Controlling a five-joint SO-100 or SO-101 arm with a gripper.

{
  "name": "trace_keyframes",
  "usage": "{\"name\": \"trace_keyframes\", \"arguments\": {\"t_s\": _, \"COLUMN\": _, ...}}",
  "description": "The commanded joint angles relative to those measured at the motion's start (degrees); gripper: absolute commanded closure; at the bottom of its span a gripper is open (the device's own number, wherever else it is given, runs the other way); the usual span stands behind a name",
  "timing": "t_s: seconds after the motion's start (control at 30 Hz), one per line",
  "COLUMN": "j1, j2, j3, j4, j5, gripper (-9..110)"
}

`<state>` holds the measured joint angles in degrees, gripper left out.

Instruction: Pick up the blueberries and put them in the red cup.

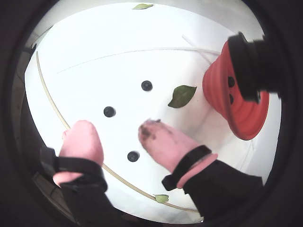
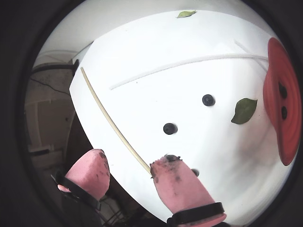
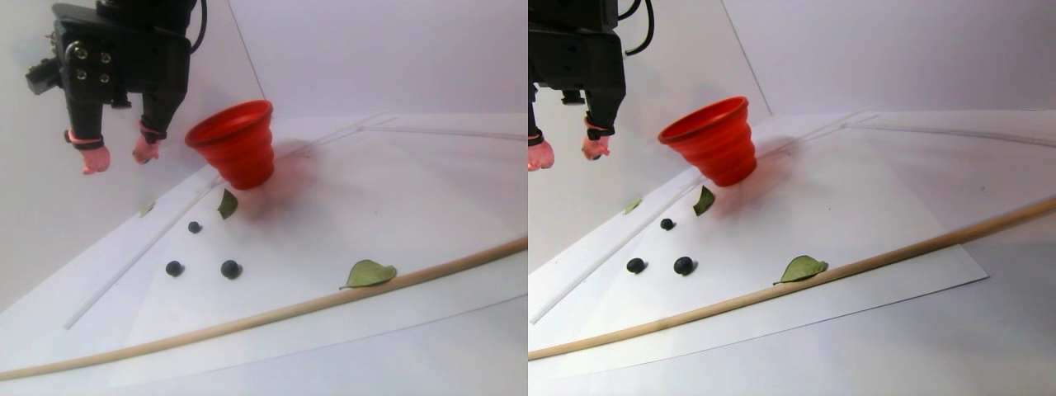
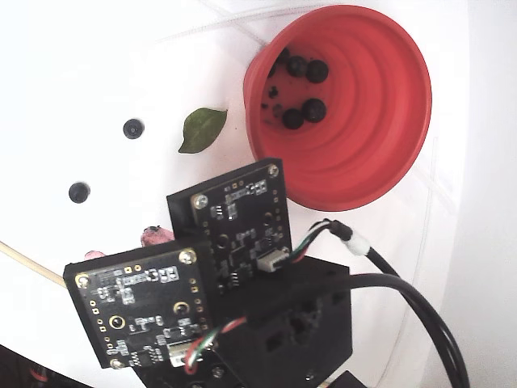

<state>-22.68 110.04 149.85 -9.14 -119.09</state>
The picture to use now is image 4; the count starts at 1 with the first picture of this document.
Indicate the small dark blueberry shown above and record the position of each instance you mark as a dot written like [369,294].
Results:
[133,128]

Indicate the pink padded gripper finger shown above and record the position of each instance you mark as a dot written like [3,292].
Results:
[94,255]
[156,237]

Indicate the curved wooden stick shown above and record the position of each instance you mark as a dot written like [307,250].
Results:
[36,266]

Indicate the red collapsible silicone cup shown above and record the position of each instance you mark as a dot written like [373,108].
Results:
[363,133]

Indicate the black camera module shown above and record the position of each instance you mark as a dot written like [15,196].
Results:
[137,307]
[242,218]

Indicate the medium green leaf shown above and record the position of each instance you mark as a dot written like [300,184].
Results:
[202,129]

